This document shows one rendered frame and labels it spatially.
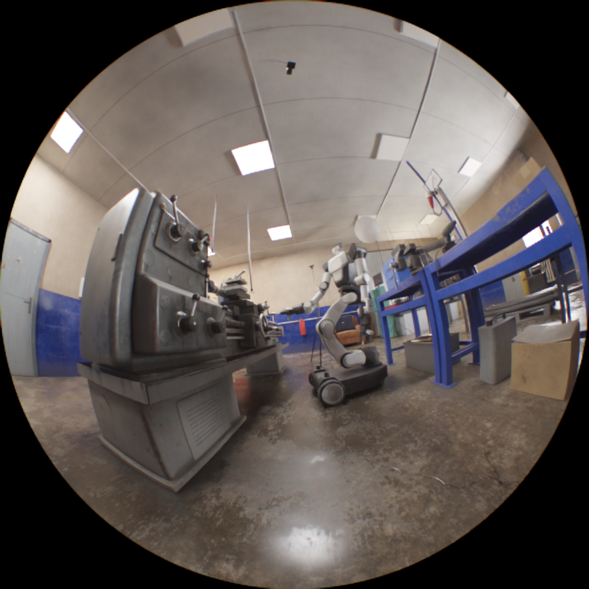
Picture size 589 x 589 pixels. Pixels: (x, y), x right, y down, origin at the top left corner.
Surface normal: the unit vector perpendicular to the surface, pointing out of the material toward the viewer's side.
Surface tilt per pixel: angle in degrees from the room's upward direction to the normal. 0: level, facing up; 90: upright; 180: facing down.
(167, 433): 90
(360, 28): 180
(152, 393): 90
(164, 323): 90
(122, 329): 90
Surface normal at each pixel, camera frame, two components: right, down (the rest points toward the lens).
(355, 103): 0.14, 0.96
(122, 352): 0.98, -0.16
